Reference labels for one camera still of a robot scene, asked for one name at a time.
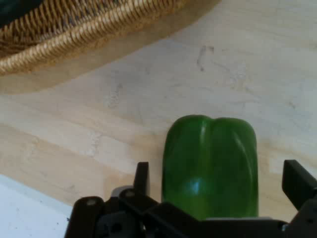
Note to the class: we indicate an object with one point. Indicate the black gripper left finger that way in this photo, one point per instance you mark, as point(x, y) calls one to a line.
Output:
point(138, 210)

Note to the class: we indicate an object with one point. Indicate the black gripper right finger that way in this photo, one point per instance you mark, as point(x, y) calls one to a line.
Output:
point(298, 184)

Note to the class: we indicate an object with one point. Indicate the green bell pepper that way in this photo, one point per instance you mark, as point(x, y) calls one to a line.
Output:
point(210, 168)

